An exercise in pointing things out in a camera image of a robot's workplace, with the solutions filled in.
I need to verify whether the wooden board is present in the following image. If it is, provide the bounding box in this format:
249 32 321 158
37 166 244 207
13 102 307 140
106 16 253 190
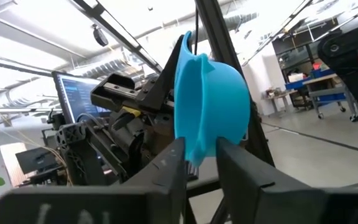
0 142 27 187

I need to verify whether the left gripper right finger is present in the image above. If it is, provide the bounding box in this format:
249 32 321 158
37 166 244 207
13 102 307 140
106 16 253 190
216 136 358 224

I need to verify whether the small black monitor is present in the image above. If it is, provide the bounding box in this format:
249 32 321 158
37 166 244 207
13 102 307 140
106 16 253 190
14 146 59 175

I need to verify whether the black monitor with blue screen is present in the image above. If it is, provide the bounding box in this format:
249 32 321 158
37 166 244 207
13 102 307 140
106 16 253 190
50 70 112 126

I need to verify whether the small grey table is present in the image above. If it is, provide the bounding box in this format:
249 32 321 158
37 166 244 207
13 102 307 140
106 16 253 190
263 88 295 118

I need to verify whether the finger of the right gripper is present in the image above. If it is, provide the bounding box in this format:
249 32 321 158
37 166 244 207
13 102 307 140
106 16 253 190
137 34 185 110

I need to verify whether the black overhead camera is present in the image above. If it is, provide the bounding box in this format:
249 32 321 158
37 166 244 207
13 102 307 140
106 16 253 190
91 24 109 48

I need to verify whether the black aluminium rig frame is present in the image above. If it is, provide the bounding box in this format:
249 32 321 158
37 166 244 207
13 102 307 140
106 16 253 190
70 0 275 224

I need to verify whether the blue measuring cup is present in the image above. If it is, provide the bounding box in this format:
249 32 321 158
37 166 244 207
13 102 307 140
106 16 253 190
173 30 252 167

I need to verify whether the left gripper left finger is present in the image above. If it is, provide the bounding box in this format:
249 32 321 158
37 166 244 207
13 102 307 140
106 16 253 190
0 138 188 224

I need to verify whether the grey cart with blue bins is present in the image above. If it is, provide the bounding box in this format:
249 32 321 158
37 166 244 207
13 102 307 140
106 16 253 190
285 67 358 123

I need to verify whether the black housing with red label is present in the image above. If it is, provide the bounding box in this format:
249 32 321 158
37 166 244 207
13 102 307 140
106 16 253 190
316 19 358 133

